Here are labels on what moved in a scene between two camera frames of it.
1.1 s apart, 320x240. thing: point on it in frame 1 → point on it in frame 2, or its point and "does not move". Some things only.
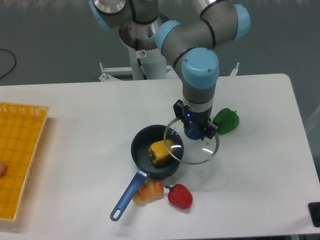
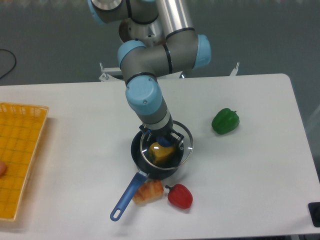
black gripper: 182,113 → 175,137
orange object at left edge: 3,168 does not move
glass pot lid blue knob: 183,142 → 167,152
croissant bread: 148,191 does not move
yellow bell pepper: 159,152 does not move
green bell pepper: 228,120 does not move
